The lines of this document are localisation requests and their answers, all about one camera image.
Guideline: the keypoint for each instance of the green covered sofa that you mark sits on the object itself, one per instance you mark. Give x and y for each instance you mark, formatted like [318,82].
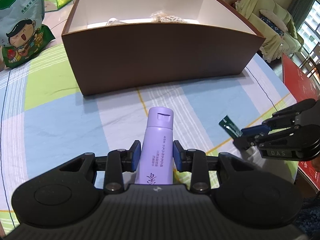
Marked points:
[275,23]

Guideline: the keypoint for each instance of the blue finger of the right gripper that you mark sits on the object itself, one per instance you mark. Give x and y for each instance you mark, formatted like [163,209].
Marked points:
[255,130]
[244,142]

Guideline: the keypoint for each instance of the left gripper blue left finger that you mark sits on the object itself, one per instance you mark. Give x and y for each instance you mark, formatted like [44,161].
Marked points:
[117,162]

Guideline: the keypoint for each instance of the purple lotion tube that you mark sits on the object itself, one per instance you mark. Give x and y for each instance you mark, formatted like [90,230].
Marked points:
[156,160]

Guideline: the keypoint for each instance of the plaid blue green tablecloth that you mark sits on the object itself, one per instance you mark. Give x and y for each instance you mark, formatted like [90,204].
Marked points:
[46,121]

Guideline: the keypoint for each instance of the cotton swabs plastic bag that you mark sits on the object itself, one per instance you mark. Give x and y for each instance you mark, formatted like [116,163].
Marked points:
[163,17]

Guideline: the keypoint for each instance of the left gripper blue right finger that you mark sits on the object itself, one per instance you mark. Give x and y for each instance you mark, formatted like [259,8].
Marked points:
[195,162]

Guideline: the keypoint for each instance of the small white pill bottle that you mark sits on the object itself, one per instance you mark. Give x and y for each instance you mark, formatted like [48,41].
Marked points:
[111,21]

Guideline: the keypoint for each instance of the brown cardboard storage box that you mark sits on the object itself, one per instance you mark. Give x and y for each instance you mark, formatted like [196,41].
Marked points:
[134,52]

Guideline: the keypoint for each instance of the blue green snack bag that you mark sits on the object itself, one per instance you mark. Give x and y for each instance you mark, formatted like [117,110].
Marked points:
[23,34]

